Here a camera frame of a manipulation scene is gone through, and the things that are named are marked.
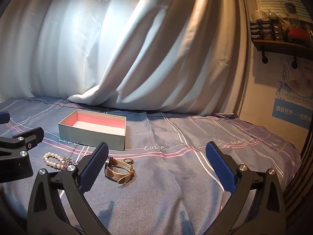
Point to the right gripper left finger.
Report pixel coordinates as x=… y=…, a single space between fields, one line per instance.
x=46 y=214

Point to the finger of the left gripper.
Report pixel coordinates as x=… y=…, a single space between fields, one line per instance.
x=15 y=161
x=4 y=117

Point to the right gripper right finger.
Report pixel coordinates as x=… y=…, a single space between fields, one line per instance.
x=267 y=212

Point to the beige strap wristwatch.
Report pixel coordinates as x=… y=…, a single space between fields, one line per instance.
x=119 y=171

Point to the grey box pink lining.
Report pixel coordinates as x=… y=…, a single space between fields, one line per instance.
x=90 y=128

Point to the blue plaid bedsheet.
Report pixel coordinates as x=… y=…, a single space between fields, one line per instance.
x=175 y=189

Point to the dark object on bed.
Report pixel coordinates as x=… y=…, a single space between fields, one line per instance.
x=229 y=116

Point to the white curtain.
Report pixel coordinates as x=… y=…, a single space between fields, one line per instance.
x=181 y=56

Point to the red box on shelf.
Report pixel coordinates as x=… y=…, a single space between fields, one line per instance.
x=297 y=34

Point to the blue white wall poster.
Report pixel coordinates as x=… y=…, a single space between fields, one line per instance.
x=293 y=95

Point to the dark wooden wall shelf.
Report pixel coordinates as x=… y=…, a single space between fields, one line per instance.
x=285 y=48

